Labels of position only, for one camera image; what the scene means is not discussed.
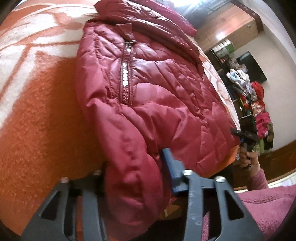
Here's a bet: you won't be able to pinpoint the dark red puffer jacket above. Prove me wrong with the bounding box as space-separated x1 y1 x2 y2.
76 1 239 240

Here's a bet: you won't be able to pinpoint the pile of colourful clothes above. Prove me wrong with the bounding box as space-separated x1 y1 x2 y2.
226 69 274 154

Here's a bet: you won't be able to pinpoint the person's right hand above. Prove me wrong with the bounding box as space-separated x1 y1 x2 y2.
239 146 261 178

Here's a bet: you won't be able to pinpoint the black flat screen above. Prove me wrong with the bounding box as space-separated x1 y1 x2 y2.
236 51 267 84

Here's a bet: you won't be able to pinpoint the orange white floral blanket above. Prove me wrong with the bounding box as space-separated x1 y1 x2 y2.
1 1 238 235

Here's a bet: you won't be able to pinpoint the wooden wardrobe cabinet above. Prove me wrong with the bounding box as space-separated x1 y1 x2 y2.
195 1 264 52

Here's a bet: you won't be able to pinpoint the crimson rolled quilt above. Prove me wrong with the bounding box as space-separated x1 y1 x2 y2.
135 0 197 37

